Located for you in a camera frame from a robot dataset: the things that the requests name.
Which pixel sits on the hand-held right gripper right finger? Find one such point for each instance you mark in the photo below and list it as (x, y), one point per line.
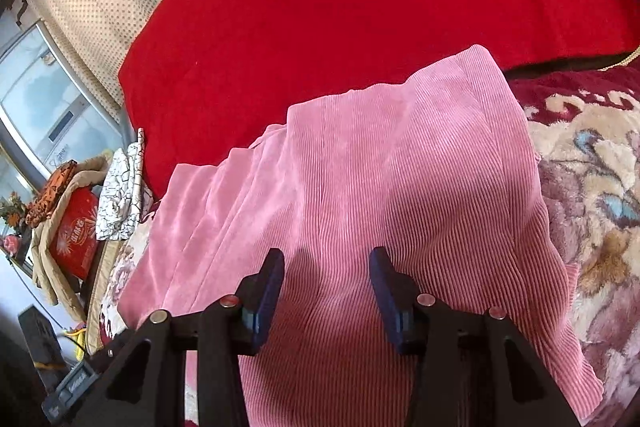
(387, 302)

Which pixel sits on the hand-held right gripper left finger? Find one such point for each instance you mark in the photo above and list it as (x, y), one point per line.
(265, 302)

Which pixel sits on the black box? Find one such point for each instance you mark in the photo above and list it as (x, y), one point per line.
(40, 337)

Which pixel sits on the pink round ornament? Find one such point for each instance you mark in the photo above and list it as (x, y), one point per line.
(11, 246)

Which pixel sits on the red gift box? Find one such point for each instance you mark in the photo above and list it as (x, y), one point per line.
(75, 232)

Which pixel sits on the beige quilted jacket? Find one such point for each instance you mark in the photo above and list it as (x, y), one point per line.
(52, 227)

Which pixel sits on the white black patterned cloth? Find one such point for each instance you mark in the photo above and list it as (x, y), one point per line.
(122, 192)

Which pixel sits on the orange artificial flowers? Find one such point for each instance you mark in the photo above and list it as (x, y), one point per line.
(11, 209)

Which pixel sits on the orange black patterned cloth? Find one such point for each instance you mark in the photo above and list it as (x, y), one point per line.
(52, 192)

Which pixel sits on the floral plush blanket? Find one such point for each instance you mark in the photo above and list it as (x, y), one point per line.
(590, 167)

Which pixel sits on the silver floral refrigerator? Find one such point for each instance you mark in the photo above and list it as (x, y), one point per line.
(45, 97)

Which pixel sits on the red blanket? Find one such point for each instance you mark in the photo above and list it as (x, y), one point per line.
(350, 7)

